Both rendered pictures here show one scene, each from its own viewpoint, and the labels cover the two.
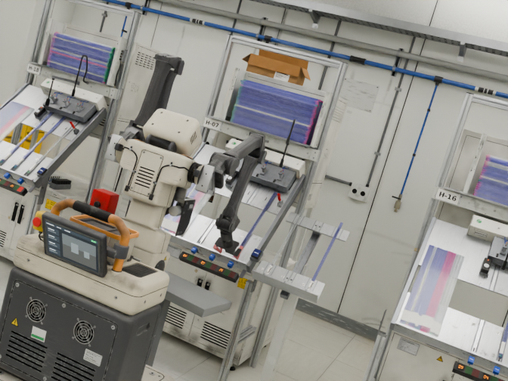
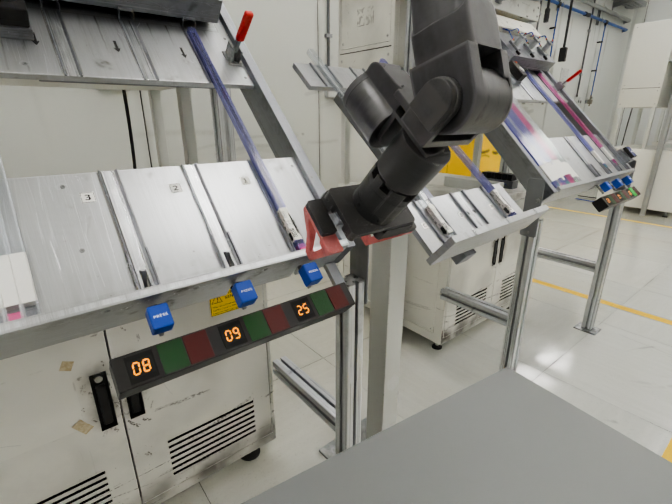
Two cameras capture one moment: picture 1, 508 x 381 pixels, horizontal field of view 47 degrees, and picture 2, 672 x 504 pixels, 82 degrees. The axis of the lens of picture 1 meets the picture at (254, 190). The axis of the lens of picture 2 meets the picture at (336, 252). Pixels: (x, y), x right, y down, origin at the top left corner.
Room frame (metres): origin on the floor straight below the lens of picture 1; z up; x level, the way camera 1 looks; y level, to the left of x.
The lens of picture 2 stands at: (2.66, 0.46, 0.92)
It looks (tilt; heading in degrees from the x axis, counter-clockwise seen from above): 19 degrees down; 301
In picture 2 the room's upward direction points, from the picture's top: straight up
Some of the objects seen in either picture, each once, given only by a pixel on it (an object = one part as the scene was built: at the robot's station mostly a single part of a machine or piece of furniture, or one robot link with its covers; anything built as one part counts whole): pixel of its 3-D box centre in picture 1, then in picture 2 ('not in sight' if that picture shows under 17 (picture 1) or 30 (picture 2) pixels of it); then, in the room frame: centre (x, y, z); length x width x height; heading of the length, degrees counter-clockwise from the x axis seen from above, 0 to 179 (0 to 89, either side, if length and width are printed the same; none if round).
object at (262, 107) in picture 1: (276, 111); not in sight; (3.54, 0.00, 1.52); 0.51 x 0.13 x 0.27; 70
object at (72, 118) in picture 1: (43, 176); not in sight; (4.00, 1.43, 0.66); 1.01 x 0.73 x 1.31; 160
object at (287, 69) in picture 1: (289, 68); not in sight; (3.86, 0.00, 1.82); 0.68 x 0.30 x 0.20; 70
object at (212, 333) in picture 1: (221, 293); (97, 356); (3.67, 0.02, 0.31); 0.70 x 0.65 x 0.62; 70
